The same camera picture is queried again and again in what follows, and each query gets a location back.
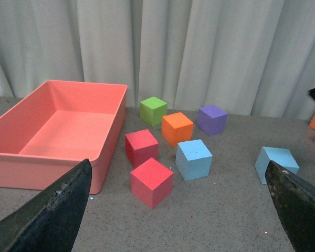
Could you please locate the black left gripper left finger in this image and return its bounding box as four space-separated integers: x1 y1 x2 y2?
0 159 92 251

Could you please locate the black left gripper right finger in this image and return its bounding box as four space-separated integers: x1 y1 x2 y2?
265 161 315 251

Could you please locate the light blue foam cube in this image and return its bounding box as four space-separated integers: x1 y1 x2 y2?
175 139 213 181

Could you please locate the grey curtain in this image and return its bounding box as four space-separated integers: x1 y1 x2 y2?
0 1 315 119

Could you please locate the pink plastic bin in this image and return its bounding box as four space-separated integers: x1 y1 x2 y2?
0 80 127 194

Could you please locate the purple foam cube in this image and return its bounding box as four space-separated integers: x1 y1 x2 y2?
196 104 228 136

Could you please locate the dark red foam cube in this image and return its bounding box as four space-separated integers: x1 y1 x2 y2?
124 129 159 168

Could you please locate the green foam cube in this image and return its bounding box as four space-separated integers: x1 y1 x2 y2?
140 97 167 127

